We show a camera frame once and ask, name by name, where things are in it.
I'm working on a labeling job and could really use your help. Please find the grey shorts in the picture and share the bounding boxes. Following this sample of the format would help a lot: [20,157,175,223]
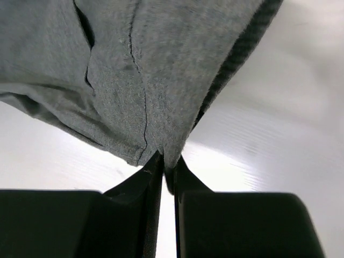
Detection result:
[0,0,285,194]

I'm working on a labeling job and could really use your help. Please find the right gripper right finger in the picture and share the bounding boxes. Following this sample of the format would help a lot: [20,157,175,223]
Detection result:
[173,159,325,257]

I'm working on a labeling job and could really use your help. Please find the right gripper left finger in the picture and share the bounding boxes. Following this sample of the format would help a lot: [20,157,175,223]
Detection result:
[1,154,163,257]

